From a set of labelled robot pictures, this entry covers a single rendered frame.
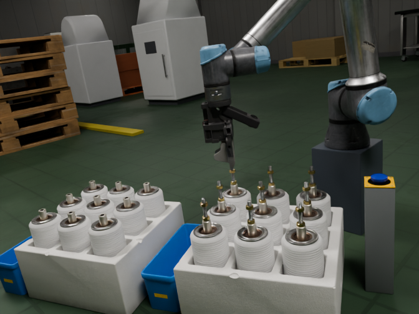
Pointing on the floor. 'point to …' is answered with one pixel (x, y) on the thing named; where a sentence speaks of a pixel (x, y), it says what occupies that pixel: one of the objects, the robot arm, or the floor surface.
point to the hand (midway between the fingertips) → (233, 164)
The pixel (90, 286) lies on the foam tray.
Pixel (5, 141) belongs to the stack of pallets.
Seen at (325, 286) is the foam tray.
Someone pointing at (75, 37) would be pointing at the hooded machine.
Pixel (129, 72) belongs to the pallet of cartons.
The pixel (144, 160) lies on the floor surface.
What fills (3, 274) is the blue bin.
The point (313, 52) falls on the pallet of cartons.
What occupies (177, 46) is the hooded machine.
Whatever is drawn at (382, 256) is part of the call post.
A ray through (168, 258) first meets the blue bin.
